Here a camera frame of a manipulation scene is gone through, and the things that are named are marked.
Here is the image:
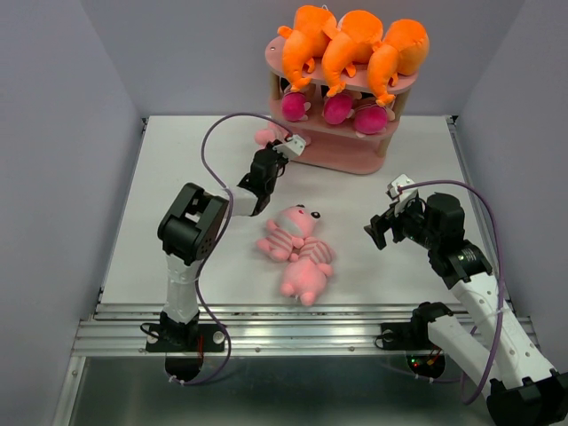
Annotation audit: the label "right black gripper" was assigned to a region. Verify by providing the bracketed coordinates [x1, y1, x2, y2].
[362, 195, 439, 249]

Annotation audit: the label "pink striped plush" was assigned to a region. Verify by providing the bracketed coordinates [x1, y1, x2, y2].
[280, 237, 335, 306]
[254, 122, 288, 148]

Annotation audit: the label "boy doll pink pants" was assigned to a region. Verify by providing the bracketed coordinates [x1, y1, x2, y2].
[353, 98, 395, 138]
[280, 89, 312, 122]
[322, 90, 362, 125]

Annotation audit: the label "orange shark plush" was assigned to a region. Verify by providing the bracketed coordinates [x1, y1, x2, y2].
[278, 4, 337, 92]
[321, 10, 383, 98]

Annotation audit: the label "plain orange plush toy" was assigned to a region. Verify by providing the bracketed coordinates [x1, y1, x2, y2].
[367, 19, 430, 107]

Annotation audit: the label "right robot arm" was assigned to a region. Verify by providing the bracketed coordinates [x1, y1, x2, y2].
[365, 188, 567, 425]

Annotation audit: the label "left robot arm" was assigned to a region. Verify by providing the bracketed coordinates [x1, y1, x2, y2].
[142, 139, 305, 351]

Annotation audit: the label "pink three-tier shelf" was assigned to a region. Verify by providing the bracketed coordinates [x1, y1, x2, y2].
[264, 36, 418, 175]

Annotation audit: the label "pink plush with face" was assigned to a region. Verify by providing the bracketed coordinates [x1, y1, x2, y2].
[256, 204, 321, 262]

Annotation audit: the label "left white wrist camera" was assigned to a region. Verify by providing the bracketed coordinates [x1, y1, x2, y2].
[272, 134, 306, 161]

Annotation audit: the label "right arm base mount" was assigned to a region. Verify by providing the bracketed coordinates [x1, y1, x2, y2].
[374, 302, 460, 384]

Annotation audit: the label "aluminium rail frame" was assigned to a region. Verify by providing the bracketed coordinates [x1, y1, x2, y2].
[52, 115, 558, 426]

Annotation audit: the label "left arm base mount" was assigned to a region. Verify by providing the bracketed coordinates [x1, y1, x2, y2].
[139, 322, 232, 386]

